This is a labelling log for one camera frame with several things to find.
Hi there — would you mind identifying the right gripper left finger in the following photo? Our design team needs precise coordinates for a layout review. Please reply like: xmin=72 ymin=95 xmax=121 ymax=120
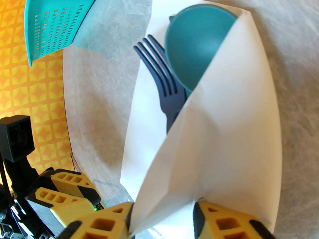
xmin=59 ymin=202 xmax=135 ymax=239

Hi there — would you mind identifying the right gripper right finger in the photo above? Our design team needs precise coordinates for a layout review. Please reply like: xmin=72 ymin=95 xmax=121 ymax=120
xmin=193 ymin=201 xmax=274 ymax=239

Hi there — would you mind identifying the white paper napkin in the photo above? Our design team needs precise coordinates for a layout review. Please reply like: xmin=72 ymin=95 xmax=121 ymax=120
xmin=120 ymin=0 xmax=283 ymax=235

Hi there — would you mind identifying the dark blue plastic fork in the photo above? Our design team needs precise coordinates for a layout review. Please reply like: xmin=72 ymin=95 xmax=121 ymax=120
xmin=133 ymin=35 xmax=187 ymax=134

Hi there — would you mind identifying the teal plastic spoon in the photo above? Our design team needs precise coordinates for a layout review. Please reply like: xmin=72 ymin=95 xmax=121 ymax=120
xmin=164 ymin=4 xmax=237 ymax=96

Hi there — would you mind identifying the teal plastic perforated basket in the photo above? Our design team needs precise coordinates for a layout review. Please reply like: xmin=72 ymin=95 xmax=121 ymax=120
xmin=24 ymin=0 xmax=99 ymax=67

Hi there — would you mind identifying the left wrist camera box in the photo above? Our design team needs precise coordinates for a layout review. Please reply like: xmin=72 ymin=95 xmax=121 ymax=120
xmin=0 ymin=116 xmax=35 ymax=162

